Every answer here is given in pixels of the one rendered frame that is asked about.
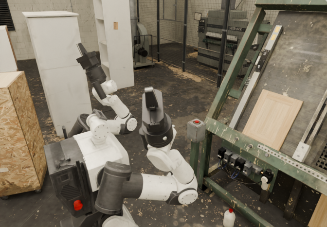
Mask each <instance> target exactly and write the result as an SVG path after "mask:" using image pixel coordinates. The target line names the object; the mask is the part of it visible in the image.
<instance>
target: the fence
mask: <svg viewBox="0 0 327 227"><path fill-rule="evenodd" d="M276 27H280V29H279V31H278V32H274V31H275V29H276ZM276 27H275V29H274V31H273V33H272V35H276V37H275V39H274V40H271V38H272V35H271V38H270V40H269V42H268V44H267V46H266V48H265V49H266V50H270V52H269V54H268V56H267V59H266V61H265V63H264V65H263V67H262V69H261V71H260V72H257V71H254V73H253V76H252V78H251V80H250V82H249V84H248V86H247V88H246V90H245V93H244V95H243V97H242V99H241V101H240V103H239V105H238V108H237V110H236V112H235V114H234V116H233V118H232V120H231V123H230V125H229V127H230V128H232V129H236V127H237V125H238V123H239V121H240V118H241V116H242V114H243V112H244V110H245V108H246V106H247V104H248V102H249V99H250V97H251V95H252V93H253V91H254V89H255V87H256V85H257V82H258V80H259V78H260V76H261V74H262V72H263V70H264V68H265V66H266V64H267V62H268V60H269V57H270V55H271V53H272V51H273V49H274V47H275V45H276V43H277V40H278V38H279V36H280V34H281V32H282V30H283V27H282V26H279V25H276Z"/></svg>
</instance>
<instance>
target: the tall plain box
mask: <svg viewBox="0 0 327 227"><path fill-rule="evenodd" d="M22 14H23V15H24V16H25V19H26V23H27V27H28V31H29V35H30V38H31V42H32V46H33V50H34V53H35V57H36V63H37V66H38V70H39V74H40V78H41V81H42V85H43V89H44V93H45V97H46V101H47V105H48V109H49V112H50V115H51V118H52V121H53V124H54V127H55V130H56V133H57V136H60V138H63V137H64V134H63V130H62V126H63V125H64V126H65V128H66V133H67V135H68V133H69V132H70V131H71V129H72V127H73V126H74V124H75V122H76V120H77V117H78V116H79V115H80V114H82V113H86V114H90V115H91V113H92V109H91V101H90V95H89V88H88V82H87V76H86V74H85V72H86V70H84V69H83V68H82V66H81V65H80V63H78V62H77V60H76V59H77V58H80V57H82V55H81V54H80V51H79V49H78V47H77V44H78V43H80V42H81V39H80V33H79V27H78V21H77V17H76V16H78V15H79V14H77V13H72V12H67V11H48V12H22Z"/></svg>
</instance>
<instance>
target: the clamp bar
mask: <svg viewBox="0 0 327 227"><path fill-rule="evenodd" d="M326 117H327V90H326V92H325V94H324V95H323V97H322V99H321V101H320V103H319V105H318V107H317V109H316V111H315V113H314V115H313V117H312V119H311V121H310V123H309V125H308V127H307V129H306V131H305V133H304V135H303V137H302V139H301V141H300V142H299V144H298V146H297V148H296V150H295V152H294V154H293V156H292V158H293V159H295V160H297V161H300V162H304V161H305V159H306V157H307V155H308V153H309V151H310V149H311V147H312V145H313V143H314V141H315V139H316V137H317V135H318V133H319V131H320V129H321V127H322V125H323V123H324V121H325V119H326Z"/></svg>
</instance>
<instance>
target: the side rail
mask: <svg viewBox="0 0 327 227"><path fill-rule="evenodd" d="M265 15H266V12H265V11H264V10H263V8H262V7H261V8H259V7H256V9H255V11H254V13H253V16H252V18H251V20H250V22H249V24H248V26H247V29H246V31H245V33H244V35H243V37H242V40H241V42H240V44H239V46H238V48H237V51H236V53H235V55H234V57H233V59H232V61H231V63H230V66H229V68H228V70H227V72H226V74H225V77H224V79H223V81H222V83H221V85H220V87H219V90H218V92H217V94H216V96H215V99H214V101H213V103H212V105H211V107H210V109H209V112H208V114H207V116H208V117H210V118H213V119H215V120H217V119H218V117H219V115H220V112H221V110H222V108H223V106H224V104H225V102H226V99H227V97H228V93H229V91H230V89H231V88H232V86H233V84H234V82H235V80H236V78H237V76H238V73H239V71H240V69H241V67H242V65H243V63H244V60H245V58H246V56H247V54H248V52H249V50H250V47H251V45H252V43H253V41H254V39H255V36H256V34H257V30H258V28H259V25H260V24H262V21H263V19H264V17H265Z"/></svg>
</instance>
